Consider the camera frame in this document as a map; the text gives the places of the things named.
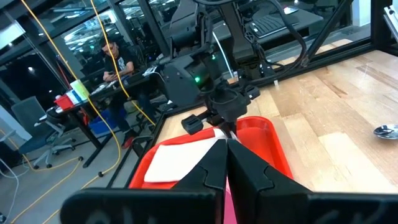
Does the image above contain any red plastic tray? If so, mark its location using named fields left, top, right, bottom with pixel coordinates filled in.
left=129, top=116, right=295, bottom=190

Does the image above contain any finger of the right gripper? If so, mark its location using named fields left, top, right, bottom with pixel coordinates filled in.
left=219, top=121, right=231, bottom=139
left=229, top=121, right=239, bottom=141

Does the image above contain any dark laptop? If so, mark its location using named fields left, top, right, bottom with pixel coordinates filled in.
left=248, top=6, right=301, bottom=39

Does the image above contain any green wipes container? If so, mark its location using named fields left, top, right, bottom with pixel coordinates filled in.
left=70, top=79, right=91, bottom=101

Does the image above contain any grey office chair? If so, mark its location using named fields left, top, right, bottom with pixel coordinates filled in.
left=11, top=95, right=77, bottom=170

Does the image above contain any beige cloth napkin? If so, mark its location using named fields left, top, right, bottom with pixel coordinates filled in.
left=143, top=128, right=241, bottom=184

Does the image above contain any teal-handled metal spoon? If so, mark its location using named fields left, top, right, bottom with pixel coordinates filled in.
left=373, top=124, right=398, bottom=140

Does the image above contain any blue storage bin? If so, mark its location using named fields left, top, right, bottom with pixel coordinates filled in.
left=88, top=108, right=127, bottom=136

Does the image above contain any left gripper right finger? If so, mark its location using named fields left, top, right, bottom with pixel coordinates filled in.
left=228, top=139, right=398, bottom=224

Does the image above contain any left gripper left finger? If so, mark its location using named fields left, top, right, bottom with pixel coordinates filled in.
left=60, top=139, right=229, bottom=224

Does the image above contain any magenta plastic bowl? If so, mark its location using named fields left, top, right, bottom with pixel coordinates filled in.
left=223, top=177, right=238, bottom=224

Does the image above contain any person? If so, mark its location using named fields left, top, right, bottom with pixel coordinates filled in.
left=98, top=36, right=141, bottom=150

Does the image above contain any black desk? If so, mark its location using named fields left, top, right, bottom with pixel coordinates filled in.
left=46, top=67, right=165, bottom=169

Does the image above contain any small red box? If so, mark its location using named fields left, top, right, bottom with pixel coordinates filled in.
left=54, top=95, right=75, bottom=111

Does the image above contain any blue and white box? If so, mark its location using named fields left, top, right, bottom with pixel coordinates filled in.
left=66, top=89, right=82, bottom=105

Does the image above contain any white cable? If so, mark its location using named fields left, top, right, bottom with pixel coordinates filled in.
left=212, top=30, right=234, bottom=79

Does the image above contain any yellow extension cable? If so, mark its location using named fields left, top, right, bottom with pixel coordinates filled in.
left=89, top=0, right=157, bottom=126
left=0, top=0, right=123, bottom=224

